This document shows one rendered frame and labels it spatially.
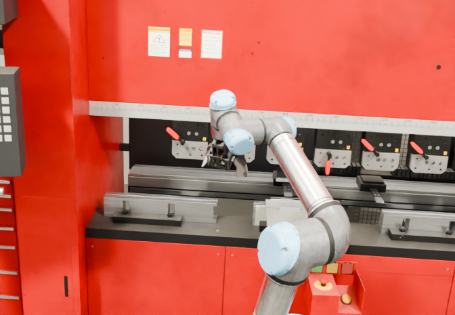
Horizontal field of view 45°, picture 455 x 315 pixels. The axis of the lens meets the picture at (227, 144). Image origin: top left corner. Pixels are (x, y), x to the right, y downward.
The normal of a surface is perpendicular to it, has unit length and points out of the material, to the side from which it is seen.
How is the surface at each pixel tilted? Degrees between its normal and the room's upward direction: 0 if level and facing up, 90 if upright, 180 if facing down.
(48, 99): 90
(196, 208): 90
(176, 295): 90
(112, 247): 90
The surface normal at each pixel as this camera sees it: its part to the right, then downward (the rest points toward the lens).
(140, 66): -0.04, 0.31
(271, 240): -0.88, -0.01
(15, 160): 0.18, 0.31
